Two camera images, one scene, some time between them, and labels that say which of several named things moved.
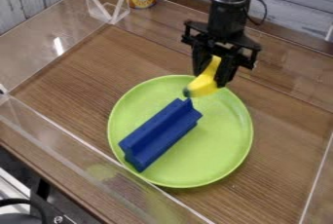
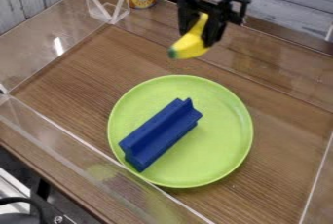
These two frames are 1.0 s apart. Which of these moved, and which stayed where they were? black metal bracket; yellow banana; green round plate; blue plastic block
Moved: yellow banana
Stayed: green round plate; black metal bracket; blue plastic block
